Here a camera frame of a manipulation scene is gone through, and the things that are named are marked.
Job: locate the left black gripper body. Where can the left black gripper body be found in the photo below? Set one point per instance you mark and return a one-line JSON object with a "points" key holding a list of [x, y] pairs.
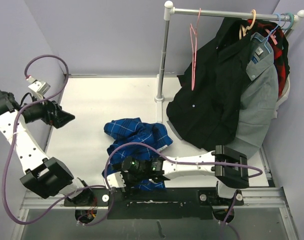
{"points": [[40, 111]]}

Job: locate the blue hanger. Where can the blue hanger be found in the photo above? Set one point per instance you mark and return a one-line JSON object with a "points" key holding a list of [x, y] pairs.
{"points": [[269, 34]]}

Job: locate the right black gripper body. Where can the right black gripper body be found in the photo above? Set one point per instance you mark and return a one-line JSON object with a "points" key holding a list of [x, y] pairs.
{"points": [[131, 179]]}

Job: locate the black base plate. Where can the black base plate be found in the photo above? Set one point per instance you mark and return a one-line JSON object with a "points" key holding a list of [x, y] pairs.
{"points": [[172, 203]]}

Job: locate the grey hanging shirt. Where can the grey hanging shirt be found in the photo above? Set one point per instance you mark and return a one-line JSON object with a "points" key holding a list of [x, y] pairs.
{"points": [[248, 86]]}

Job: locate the black hanging shirt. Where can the black hanging shirt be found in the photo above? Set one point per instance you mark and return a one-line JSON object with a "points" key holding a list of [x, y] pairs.
{"points": [[196, 115]]}

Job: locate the white hanging garment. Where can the white hanging garment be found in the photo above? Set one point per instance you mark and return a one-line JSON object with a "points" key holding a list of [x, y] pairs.
{"points": [[284, 96]]}

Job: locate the teal hanger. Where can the teal hanger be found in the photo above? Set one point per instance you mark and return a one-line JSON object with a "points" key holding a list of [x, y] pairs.
{"points": [[289, 21]]}

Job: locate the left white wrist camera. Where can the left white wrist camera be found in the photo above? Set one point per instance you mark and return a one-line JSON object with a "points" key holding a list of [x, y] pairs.
{"points": [[38, 88]]}

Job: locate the red plaid hanging shirt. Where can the red plaid hanging shirt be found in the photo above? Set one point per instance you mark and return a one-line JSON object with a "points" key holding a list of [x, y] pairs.
{"points": [[282, 66]]}

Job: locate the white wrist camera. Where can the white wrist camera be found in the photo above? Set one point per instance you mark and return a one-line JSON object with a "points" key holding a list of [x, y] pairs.
{"points": [[115, 182], [38, 88]]}

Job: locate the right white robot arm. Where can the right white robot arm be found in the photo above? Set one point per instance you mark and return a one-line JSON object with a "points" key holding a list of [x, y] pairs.
{"points": [[228, 166]]}

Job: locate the blue plaid shirt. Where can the blue plaid shirt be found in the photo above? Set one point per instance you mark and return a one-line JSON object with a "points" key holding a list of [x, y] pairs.
{"points": [[134, 138]]}

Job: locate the pink wire hanger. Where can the pink wire hanger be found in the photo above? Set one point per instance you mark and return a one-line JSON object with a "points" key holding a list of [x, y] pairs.
{"points": [[193, 38]]}

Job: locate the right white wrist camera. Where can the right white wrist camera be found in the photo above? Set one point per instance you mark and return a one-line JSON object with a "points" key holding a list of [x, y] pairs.
{"points": [[115, 182]]}

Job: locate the metal clothes rack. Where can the metal clothes rack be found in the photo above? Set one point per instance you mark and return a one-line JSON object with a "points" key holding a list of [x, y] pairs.
{"points": [[170, 10]]}

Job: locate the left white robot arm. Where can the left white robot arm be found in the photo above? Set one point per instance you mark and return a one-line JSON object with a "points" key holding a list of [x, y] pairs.
{"points": [[43, 175]]}

